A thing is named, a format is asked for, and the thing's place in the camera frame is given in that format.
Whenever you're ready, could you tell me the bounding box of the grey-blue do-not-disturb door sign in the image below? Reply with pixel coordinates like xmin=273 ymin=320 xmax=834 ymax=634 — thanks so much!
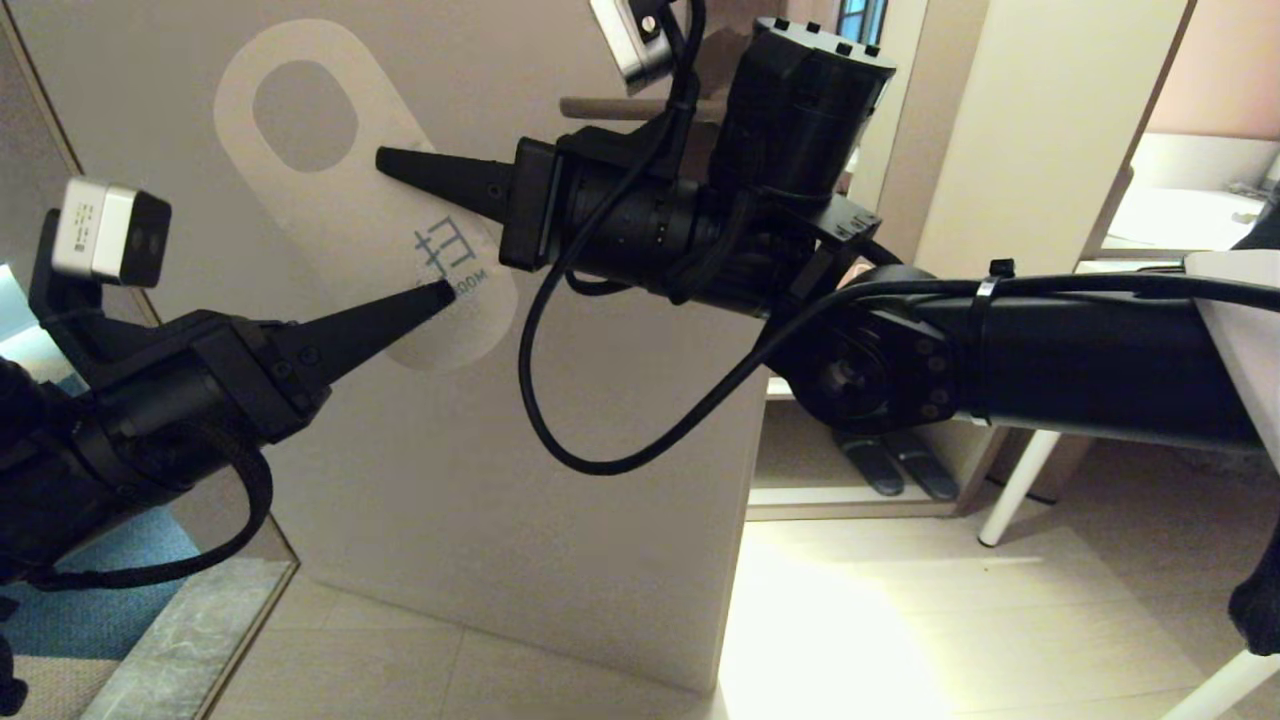
xmin=213 ymin=18 xmax=519 ymax=373

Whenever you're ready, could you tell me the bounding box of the beige wooden door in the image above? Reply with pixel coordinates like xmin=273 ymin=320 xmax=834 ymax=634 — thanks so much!
xmin=8 ymin=0 xmax=836 ymax=696

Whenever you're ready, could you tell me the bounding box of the grey marble threshold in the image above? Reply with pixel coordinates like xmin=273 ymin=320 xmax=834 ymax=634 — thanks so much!
xmin=85 ymin=558 xmax=299 ymax=720

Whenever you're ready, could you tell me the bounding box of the cream wardrobe shelf unit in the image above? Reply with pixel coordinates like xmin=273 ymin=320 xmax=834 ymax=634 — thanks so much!
xmin=745 ymin=0 xmax=1196 ymax=523

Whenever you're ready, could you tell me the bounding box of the white table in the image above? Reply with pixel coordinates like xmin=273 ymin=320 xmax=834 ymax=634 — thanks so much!
xmin=978 ymin=428 xmax=1280 ymax=720

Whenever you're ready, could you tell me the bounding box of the beige trash bin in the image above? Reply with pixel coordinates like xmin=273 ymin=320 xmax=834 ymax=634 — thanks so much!
xmin=990 ymin=430 xmax=1096 ymax=504

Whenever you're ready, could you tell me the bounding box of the white washbasin countertop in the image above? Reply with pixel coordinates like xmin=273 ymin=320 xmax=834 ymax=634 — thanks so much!
xmin=1100 ymin=133 xmax=1280 ymax=263

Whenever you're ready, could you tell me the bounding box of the clear plastic bag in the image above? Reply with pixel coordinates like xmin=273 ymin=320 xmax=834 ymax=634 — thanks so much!
xmin=1165 ymin=445 xmax=1280 ymax=491

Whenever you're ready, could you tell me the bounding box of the bronze door handle lever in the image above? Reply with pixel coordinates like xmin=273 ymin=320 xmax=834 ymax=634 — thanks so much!
xmin=560 ymin=96 xmax=729 ymax=124

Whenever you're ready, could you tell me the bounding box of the black left camera cable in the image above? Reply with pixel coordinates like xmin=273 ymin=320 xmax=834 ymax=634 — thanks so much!
xmin=28 ymin=420 xmax=275 ymax=591

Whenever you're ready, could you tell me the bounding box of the black camera cable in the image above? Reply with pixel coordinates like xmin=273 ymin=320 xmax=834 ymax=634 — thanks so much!
xmin=28 ymin=420 xmax=275 ymax=591
xmin=517 ymin=0 xmax=1280 ymax=477

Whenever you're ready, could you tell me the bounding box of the black right camera cable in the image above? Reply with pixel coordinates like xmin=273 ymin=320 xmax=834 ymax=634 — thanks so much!
xmin=517 ymin=0 xmax=1280 ymax=477

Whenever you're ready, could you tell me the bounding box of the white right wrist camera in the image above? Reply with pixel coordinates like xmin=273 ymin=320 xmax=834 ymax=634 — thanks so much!
xmin=590 ymin=0 xmax=683 ymax=97

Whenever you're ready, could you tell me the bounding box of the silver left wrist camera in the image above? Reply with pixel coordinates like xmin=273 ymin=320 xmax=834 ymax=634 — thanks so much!
xmin=50 ymin=177 xmax=173 ymax=289

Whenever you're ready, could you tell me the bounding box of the tall wall mirror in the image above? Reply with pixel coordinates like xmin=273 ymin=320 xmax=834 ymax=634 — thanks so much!
xmin=832 ymin=0 xmax=928 ymax=66

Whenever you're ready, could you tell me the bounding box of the black strap loop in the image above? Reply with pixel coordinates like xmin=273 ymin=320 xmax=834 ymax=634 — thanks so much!
xmin=1228 ymin=520 xmax=1280 ymax=657

